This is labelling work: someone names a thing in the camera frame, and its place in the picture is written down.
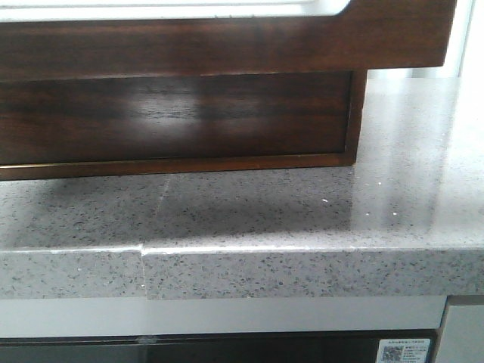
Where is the dark wooden drawer cabinet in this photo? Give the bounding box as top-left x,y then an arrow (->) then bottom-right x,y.
0,69 -> 368,181

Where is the black appliance under counter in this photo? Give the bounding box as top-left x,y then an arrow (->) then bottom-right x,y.
1,330 -> 436,362

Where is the QR code sticker label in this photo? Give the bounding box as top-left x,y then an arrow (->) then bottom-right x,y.
376,339 -> 431,363

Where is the grey cabinet door panel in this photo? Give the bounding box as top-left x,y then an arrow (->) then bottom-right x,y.
434,296 -> 483,362

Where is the white tray on cabinet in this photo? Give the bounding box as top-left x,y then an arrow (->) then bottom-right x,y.
1,0 -> 350,23

